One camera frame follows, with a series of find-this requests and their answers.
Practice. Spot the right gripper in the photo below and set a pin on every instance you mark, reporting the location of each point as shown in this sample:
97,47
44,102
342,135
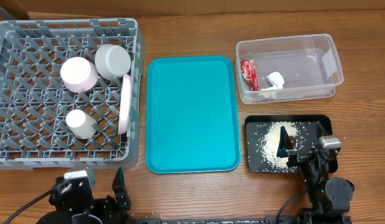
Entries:
303,154

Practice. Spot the brown food scrap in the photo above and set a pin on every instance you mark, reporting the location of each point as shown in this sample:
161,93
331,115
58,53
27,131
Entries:
293,141

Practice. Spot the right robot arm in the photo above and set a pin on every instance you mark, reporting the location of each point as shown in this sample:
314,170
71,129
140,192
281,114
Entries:
329,197

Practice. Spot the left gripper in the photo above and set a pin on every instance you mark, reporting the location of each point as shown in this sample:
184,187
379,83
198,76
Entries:
122,200

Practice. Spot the clear plastic bin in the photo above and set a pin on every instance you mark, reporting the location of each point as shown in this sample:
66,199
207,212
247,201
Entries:
309,64

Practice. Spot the teal plastic tray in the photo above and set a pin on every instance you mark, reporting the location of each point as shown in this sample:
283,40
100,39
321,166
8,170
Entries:
191,116

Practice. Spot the grey bowl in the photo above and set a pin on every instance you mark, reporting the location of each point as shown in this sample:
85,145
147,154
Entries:
112,61

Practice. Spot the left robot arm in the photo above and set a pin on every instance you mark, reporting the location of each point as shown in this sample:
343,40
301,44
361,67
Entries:
121,216

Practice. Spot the pink small plate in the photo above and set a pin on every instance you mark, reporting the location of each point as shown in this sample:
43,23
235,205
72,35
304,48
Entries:
78,74

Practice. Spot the white tissue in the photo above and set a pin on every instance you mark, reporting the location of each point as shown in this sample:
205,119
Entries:
276,81

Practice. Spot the large white plate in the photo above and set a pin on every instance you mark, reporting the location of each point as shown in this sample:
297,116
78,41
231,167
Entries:
125,104

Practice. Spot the red snack wrapper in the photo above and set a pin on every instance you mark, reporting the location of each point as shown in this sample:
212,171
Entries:
249,73

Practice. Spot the grey plastic dish rack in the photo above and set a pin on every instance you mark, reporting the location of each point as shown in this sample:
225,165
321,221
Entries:
34,101

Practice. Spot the white rice pile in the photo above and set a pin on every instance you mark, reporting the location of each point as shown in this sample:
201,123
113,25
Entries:
262,141

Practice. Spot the black plastic tray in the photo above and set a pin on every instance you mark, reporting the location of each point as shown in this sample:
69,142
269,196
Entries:
325,121

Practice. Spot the white cup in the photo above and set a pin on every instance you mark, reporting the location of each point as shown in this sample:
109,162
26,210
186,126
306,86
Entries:
81,124

